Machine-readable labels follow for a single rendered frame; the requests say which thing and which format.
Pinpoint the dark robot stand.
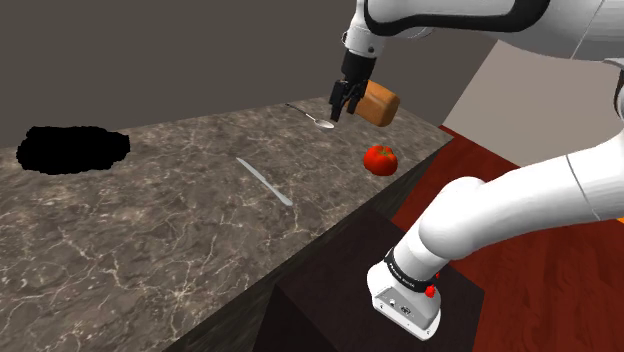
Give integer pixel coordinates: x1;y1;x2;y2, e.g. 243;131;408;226
252;206;487;352

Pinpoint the silver knife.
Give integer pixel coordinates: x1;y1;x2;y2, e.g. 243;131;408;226
235;156;295;208

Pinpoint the brown bread loaf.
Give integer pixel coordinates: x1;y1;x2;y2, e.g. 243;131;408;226
351;79;402;128

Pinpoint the silver spoon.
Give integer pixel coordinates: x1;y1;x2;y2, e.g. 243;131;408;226
284;102;337;131

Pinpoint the red tomato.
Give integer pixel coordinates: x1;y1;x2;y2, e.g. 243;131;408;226
362;144;399;178

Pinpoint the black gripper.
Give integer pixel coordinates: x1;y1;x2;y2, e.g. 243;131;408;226
328;48;379;124

